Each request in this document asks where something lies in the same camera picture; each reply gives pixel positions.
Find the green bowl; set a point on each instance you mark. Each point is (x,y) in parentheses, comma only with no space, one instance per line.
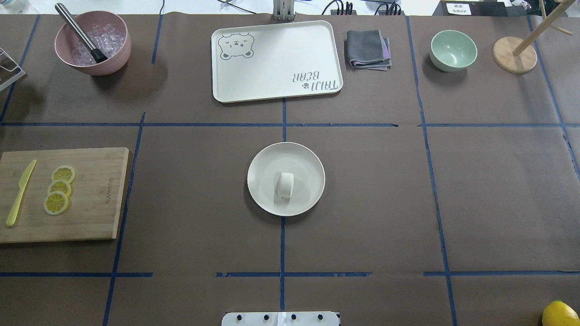
(452,51)

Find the grey camera pole bracket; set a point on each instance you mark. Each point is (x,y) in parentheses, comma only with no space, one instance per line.
(283,10)

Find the steel muddler black tip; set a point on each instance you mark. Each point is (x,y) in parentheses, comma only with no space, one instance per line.
(81,32)

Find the white bear serving tray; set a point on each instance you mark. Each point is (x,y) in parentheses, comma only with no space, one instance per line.
(262,62)

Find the cream round plate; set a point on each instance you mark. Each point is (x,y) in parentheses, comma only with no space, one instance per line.
(286,157)

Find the yellow plastic knife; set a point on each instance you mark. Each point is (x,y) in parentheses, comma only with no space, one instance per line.
(22,184)

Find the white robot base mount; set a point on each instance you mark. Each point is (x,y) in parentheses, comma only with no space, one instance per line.
(300,318)

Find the grey folded cloth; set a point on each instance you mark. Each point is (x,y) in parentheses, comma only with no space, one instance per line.
(368,50)

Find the wooden cup stand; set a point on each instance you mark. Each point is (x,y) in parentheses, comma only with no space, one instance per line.
(518,56)

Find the lemon slice top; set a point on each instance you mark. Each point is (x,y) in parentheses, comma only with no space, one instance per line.
(64,172)

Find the black power strip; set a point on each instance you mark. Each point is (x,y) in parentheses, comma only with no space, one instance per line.
(343,8)

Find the lemon slice bottom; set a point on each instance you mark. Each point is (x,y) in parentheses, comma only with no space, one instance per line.
(55,203)

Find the bamboo cutting board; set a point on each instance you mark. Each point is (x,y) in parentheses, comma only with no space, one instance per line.
(97,194)

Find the white steamed bun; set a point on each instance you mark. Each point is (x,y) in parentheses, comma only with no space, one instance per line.
(285,185)

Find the yellow lemon lower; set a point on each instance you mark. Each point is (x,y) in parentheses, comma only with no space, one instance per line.
(558,313)

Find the lemon slice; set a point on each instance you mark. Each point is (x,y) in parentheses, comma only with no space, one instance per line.
(55,203)
(60,185)
(64,172)

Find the pink bowl with ice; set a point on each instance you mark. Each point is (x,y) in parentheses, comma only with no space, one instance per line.
(110,43)

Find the lemon slice middle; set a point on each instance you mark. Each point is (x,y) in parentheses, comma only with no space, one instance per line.
(60,185)

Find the white wire rack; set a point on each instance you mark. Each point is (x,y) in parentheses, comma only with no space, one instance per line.
(10,71)

